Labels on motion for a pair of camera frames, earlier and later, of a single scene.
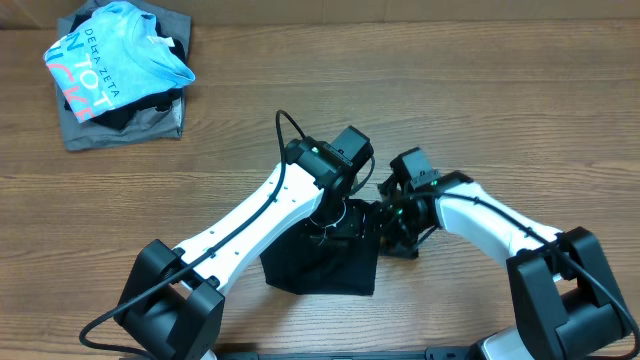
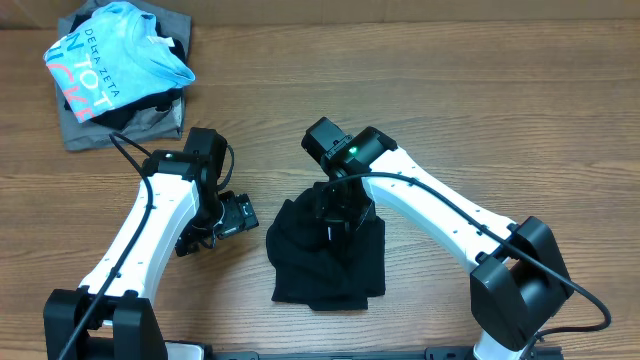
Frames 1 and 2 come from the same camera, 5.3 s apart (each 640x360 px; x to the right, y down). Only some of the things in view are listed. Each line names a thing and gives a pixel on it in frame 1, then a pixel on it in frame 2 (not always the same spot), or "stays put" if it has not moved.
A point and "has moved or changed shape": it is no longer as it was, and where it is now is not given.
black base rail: [441, 353] stays put
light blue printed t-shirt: [117, 55] stays put
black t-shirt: [306, 262] has moved or changed shape
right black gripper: [409, 249] to [331, 217]
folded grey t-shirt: [161, 125] stays put
